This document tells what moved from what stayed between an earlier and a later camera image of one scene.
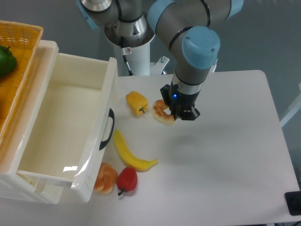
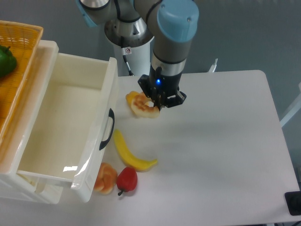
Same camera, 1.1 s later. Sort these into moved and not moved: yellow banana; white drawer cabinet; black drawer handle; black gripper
Moved: black gripper
Not moved: white drawer cabinet; yellow banana; black drawer handle
